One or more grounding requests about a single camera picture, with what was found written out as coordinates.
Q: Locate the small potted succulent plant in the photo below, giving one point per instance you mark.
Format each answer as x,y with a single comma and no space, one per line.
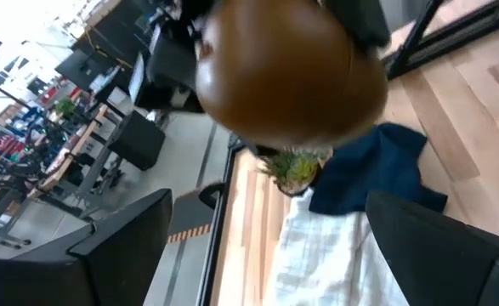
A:
296,170

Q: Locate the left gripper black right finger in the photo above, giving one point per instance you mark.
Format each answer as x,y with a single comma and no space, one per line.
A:
436,263

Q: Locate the dark navy cloth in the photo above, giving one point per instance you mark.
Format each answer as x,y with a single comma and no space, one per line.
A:
381,170

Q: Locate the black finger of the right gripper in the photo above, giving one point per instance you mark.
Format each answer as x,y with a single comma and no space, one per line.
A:
366,25
196,10

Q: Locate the black computer case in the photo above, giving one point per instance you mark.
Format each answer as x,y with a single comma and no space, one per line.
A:
136,140

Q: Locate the white checked cloth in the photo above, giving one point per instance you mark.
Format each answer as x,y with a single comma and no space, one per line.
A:
330,263

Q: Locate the brown round toy kiwi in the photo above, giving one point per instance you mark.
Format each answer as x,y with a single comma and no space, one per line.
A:
283,72

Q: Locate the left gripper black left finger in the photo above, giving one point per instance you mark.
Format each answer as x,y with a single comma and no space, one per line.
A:
121,263

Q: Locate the black mat with striped edges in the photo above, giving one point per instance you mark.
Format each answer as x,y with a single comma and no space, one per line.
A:
189,212

